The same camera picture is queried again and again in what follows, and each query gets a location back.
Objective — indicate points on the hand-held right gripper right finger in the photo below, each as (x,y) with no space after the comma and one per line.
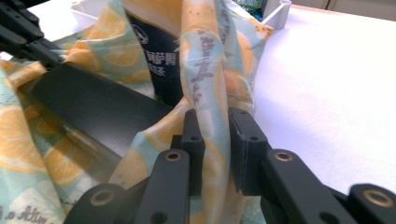
(264,174)

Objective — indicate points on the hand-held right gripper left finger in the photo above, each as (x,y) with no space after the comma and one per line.
(174,180)

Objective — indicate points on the black rectangular box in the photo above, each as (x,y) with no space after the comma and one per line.
(99,105)

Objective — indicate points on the orange tea bottle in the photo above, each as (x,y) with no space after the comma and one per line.
(162,46)

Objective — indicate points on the orange-print cloth bag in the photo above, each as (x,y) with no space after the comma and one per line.
(205,62)

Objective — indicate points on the white plastic tray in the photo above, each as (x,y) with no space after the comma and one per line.
(277,15)

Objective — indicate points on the green snack packet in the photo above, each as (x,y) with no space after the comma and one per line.
(252,4)

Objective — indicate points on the white table mat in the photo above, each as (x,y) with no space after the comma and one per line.
(327,93)

